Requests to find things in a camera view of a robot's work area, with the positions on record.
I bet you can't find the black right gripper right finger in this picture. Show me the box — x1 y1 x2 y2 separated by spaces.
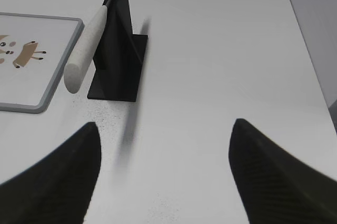
229 119 336 223

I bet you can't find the white cutting board grey rim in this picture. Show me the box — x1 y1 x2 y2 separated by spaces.
1 13 84 114

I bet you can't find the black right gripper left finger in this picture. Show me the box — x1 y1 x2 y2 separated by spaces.
1 122 102 223

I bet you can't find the black knife stand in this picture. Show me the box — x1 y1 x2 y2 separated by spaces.
87 0 148 102

